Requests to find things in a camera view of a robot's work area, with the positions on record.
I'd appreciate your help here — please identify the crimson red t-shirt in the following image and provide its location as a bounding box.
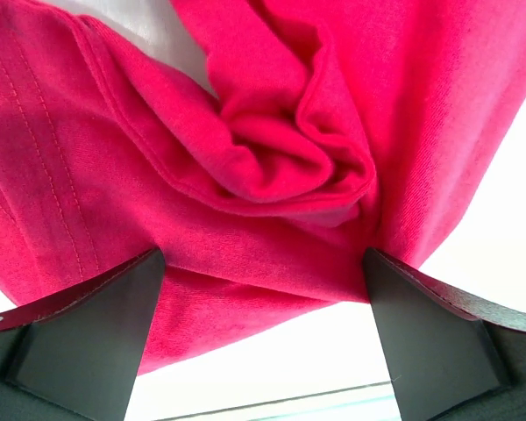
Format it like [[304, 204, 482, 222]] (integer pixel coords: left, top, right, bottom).
[[0, 1, 526, 373]]

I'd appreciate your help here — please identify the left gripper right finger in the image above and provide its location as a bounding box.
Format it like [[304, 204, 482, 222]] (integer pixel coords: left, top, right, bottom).
[[362, 248, 526, 420]]

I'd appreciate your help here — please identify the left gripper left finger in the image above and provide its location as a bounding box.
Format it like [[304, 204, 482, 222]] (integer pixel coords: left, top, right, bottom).
[[0, 249, 165, 420]]

